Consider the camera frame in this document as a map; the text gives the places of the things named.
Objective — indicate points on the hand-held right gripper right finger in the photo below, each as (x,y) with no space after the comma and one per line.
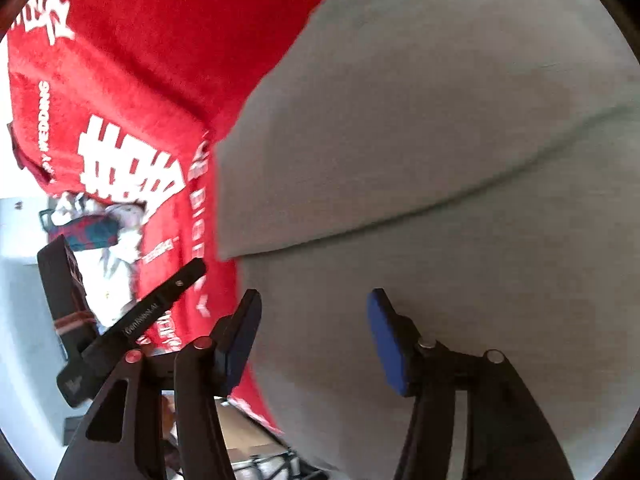
(389,345)

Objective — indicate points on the cardboard box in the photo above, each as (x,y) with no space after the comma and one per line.
(245,430)

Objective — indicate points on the pile of mixed clothes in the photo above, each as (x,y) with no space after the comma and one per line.
(97,230)

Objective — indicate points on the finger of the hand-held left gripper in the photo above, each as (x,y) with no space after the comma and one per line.
(150,307)

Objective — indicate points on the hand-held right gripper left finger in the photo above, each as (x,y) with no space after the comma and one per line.
(241,347)

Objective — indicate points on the red printed blanket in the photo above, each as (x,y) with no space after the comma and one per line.
(150,60)

